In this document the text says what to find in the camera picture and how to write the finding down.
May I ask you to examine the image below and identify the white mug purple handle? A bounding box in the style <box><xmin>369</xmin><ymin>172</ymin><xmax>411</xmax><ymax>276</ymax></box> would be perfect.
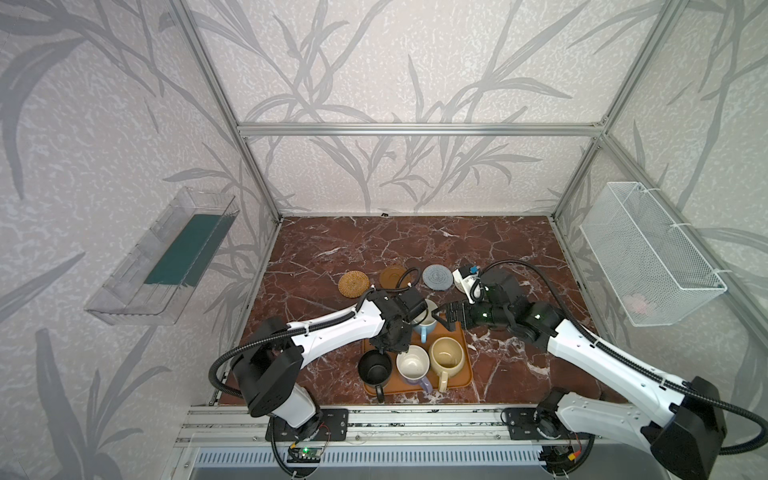
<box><xmin>396</xmin><ymin>345</ymin><xmax>433</xmax><ymax>394</ymax></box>

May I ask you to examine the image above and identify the black corrugated left cable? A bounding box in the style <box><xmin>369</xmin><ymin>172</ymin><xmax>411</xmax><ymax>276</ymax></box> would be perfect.
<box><xmin>208</xmin><ymin>266</ymin><xmax>421</xmax><ymax>480</ymax></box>

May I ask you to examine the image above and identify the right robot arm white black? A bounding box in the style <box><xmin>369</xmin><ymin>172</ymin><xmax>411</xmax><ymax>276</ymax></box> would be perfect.
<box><xmin>433</xmin><ymin>265</ymin><xmax>727</xmax><ymax>479</ymax></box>

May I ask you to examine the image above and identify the black mug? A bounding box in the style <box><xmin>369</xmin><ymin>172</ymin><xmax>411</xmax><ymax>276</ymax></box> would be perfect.
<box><xmin>357</xmin><ymin>350</ymin><xmax>393</xmax><ymax>403</ymax></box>

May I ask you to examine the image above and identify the clear plastic wall shelf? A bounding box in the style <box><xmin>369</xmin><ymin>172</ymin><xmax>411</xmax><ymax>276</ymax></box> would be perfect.
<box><xmin>85</xmin><ymin>187</ymin><xmax>240</xmax><ymax>326</ymax></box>

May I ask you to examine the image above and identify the green-lit circuit board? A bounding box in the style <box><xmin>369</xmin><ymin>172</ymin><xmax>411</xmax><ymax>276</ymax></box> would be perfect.
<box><xmin>288</xmin><ymin>446</ymin><xmax>324</xmax><ymax>464</ymax></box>

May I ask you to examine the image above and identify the aluminium cage frame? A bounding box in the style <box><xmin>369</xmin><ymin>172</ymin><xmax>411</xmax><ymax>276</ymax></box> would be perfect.
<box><xmin>167</xmin><ymin>0</ymin><xmax>768</xmax><ymax>337</ymax></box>

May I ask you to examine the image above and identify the grey-blue woven coaster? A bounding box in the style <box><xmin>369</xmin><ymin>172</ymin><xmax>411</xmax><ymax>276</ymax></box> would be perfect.
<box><xmin>422</xmin><ymin>264</ymin><xmax>454</xmax><ymax>291</ymax></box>

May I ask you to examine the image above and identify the black corrugated right cable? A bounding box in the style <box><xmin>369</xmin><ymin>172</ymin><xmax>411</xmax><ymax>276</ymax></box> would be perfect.
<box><xmin>467</xmin><ymin>259</ymin><xmax>768</xmax><ymax>456</ymax></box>

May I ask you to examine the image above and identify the light blue mug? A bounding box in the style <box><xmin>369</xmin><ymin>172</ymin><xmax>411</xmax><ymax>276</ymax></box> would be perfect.
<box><xmin>412</xmin><ymin>299</ymin><xmax>437</xmax><ymax>344</ymax></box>

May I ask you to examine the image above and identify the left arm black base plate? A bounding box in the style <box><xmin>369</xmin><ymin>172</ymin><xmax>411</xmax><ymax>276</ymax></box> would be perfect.
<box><xmin>265</xmin><ymin>408</ymin><xmax>350</xmax><ymax>443</ymax></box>

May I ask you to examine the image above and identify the orange-brown serving tray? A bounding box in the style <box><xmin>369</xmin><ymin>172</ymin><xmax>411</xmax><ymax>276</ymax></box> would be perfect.
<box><xmin>364</xmin><ymin>323</ymin><xmax>473</xmax><ymax>397</ymax></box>

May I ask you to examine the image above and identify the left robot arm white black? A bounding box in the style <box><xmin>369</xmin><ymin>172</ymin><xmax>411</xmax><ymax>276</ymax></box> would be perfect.
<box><xmin>223</xmin><ymin>287</ymin><xmax>427</xmax><ymax>432</ymax></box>

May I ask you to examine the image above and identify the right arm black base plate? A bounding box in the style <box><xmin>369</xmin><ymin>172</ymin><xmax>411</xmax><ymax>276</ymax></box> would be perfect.
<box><xmin>500</xmin><ymin>407</ymin><xmax>591</xmax><ymax>443</ymax></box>

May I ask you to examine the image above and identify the woven rattan coaster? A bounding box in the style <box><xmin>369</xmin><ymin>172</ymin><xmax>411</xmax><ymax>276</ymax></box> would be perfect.
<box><xmin>338</xmin><ymin>270</ymin><xmax>371</xmax><ymax>299</ymax></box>

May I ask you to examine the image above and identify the beige yellow mug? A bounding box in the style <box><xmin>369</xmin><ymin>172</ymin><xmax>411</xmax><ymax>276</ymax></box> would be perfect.
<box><xmin>429</xmin><ymin>336</ymin><xmax>466</xmax><ymax>393</ymax></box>

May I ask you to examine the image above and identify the right wired circuit board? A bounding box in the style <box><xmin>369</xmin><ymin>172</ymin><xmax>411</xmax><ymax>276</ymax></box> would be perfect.
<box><xmin>539</xmin><ymin>445</ymin><xmax>582</xmax><ymax>467</ymax></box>

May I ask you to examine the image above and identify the aluminium front rail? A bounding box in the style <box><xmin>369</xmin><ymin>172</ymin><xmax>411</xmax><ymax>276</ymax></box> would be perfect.
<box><xmin>173</xmin><ymin>403</ymin><xmax>679</xmax><ymax>449</ymax></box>

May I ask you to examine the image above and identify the white wire mesh basket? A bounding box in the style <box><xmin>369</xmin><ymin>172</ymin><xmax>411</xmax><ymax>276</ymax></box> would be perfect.
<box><xmin>580</xmin><ymin>182</ymin><xmax>728</xmax><ymax>327</ymax></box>

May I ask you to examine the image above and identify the dark wooden round coaster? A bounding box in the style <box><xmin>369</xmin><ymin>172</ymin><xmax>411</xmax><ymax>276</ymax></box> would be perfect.
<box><xmin>379</xmin><ymin>265</ymin><xmax>412</xmax><ymax>290</ymax></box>

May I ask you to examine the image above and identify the black corrugated cable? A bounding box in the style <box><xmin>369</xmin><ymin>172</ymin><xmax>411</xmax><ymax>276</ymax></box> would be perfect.
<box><xmin>208</xmin><ymin>266</ymin><xmax>421</xmax><ymax>480</ymax></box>
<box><xmin>467</xmin><ymin>259</ymin><xmax>768</xmax><ymax>456</ymax></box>

